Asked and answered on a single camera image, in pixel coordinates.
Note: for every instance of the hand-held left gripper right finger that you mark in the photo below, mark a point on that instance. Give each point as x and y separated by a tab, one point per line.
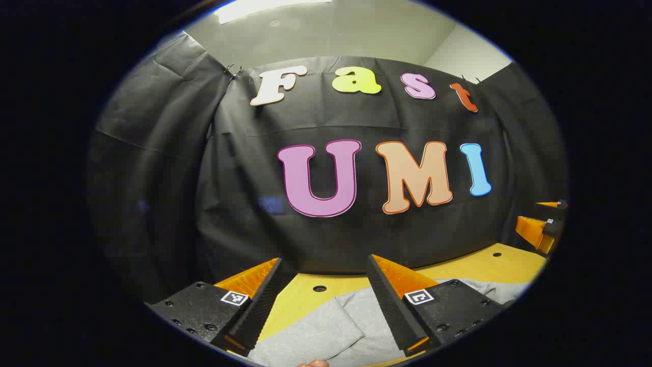
392	306

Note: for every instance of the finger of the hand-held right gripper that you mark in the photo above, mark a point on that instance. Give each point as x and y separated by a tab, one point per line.
532	230
552	204

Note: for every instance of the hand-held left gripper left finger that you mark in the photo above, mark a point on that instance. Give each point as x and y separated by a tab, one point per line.
262	306

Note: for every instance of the grey zip-neck sweatshirt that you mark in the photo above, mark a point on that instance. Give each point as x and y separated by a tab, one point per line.
326	326

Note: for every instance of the black backdrop cloth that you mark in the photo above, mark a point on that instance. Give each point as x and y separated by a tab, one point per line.
356	239

